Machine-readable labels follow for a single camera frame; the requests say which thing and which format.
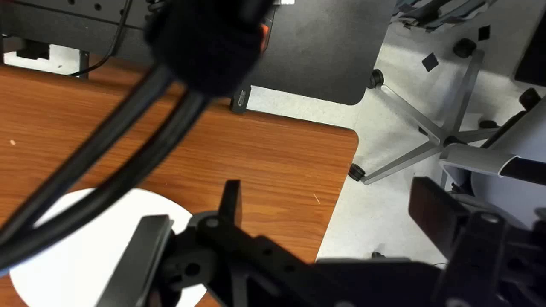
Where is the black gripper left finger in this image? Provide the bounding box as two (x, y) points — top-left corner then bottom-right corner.
(97, 216), (172, 307)

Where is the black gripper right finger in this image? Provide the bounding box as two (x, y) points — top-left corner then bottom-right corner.
(434, 212), (507, 307)

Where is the white bowl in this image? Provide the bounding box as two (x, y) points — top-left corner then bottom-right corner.
(9, 190), (191, 307)

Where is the office chair base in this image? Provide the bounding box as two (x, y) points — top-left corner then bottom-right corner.
(347, 37), (543, 188)

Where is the black computer case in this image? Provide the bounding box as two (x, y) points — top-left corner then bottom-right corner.
(230, 0), (398, 113)

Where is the black cable bundle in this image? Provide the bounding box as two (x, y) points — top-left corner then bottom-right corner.
(0, 0), (273, 274)

